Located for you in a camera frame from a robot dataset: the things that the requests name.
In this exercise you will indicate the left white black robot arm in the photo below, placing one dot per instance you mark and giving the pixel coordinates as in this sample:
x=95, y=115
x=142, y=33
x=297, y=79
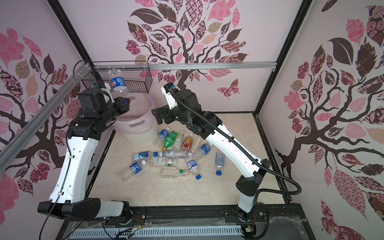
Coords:
x=68, y=199

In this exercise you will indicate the orange red drink bottle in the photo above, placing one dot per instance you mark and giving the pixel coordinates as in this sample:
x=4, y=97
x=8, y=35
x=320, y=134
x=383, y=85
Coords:
x=188, y=142

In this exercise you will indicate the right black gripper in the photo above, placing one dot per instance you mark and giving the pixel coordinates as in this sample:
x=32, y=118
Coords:
x=167, y=112

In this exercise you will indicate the clear bottle green label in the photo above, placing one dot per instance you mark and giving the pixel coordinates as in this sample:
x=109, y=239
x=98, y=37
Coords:
x=178, y=140

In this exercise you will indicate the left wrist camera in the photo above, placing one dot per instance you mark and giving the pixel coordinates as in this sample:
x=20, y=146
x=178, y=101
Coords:
x=106, y=91

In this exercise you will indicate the clear ribbed bottle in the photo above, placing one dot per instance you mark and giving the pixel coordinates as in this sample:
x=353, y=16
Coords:
x=196, y=144

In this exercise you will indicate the clear square bottle lower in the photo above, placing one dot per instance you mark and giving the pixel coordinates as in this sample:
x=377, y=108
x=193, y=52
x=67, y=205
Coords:
x=172, y=172

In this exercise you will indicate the long clear crushed bottle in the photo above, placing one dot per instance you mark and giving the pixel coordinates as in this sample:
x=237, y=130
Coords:
x=171, y=154

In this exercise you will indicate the flat blue label bottle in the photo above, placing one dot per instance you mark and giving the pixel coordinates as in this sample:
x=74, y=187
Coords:
x=141, y=155

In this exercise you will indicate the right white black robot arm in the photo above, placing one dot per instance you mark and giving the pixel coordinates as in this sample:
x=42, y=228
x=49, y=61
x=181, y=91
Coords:
x=208, y=126

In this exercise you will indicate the light green bottle yellow cap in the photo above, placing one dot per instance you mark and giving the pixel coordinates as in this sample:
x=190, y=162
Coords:
x=168, y=142

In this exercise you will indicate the clear square bottle upper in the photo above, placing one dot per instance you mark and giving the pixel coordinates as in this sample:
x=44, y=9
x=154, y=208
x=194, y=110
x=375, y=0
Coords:
x=162, y=162

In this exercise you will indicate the clear square bottle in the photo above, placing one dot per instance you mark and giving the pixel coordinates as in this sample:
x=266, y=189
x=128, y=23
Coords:
x=172, y=172
x=162, y=162

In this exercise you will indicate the white slotted cable duct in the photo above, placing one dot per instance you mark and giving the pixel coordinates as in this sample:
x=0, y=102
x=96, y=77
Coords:
x=155, y=233

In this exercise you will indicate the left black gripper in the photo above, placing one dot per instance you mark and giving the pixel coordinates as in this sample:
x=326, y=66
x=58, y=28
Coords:
x=124, y=107

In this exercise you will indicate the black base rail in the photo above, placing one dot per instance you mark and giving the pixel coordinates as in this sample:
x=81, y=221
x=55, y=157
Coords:
x=265, y=222

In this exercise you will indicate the black wire basket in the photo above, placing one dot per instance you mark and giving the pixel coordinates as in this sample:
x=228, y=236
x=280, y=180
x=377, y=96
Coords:
x=131, y=76

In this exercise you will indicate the blue label bottle blue cap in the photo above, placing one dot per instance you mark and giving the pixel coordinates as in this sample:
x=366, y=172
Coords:
x=194, y=169

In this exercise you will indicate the pink plastic bin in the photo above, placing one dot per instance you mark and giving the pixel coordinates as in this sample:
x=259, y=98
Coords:
x=138, y=125

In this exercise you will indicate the aluminium rail back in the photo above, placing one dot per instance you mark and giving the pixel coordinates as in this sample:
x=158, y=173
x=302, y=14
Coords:
x=198, y=66

